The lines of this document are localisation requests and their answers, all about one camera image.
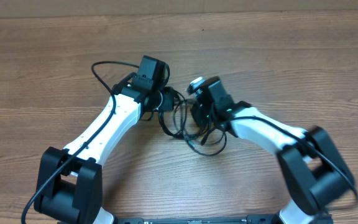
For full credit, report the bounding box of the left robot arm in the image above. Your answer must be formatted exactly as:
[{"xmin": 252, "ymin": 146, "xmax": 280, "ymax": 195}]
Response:
[{"xmin": 21, "ymin": 55, "xmax": 173, "ymax": 224}]

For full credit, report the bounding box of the thin black USB cable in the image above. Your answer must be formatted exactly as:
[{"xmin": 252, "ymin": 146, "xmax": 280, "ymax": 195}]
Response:
[{"xmin": 172, "ymin": 98, "xmax": 228, "ymax": 157}]

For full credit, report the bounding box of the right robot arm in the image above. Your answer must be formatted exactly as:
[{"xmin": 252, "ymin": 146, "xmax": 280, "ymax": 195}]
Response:
[{"xmin": 187, "ymin": 77, "xmax": 358, "ymax": 223}]

